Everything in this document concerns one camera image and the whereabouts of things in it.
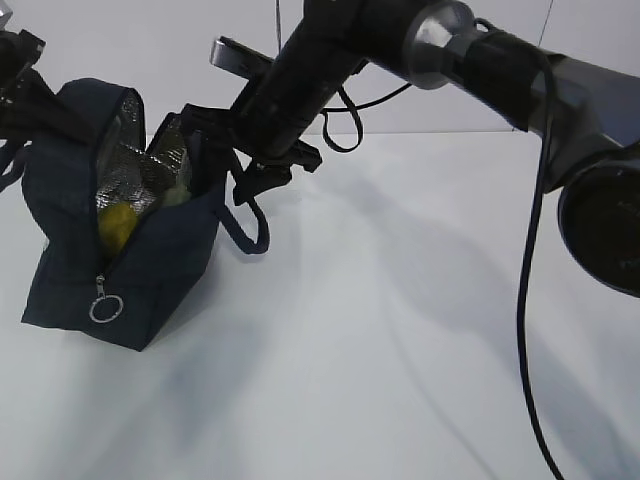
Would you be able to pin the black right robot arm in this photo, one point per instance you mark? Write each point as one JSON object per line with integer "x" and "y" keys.
{"x": 586, "y": 115}

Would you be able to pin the green lidded glass container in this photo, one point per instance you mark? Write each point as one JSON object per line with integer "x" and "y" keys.
{"x": 180, "y": 192}

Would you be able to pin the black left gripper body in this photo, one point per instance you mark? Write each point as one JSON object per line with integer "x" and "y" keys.
{"x": 28, "y": 105}

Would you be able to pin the dark blue lunch bag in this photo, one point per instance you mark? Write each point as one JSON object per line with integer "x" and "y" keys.
{"x": 125, "y": 300}

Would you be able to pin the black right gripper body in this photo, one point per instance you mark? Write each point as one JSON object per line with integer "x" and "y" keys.
{"x": 254, "y": 127}

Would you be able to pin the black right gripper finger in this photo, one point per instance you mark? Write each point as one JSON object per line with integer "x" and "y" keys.
{"x": 257, "y": 179}
{"x": 197, "y": 145}

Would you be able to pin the yellow lemon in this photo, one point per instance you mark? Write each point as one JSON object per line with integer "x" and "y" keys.
{"x": 115, "y": 225}

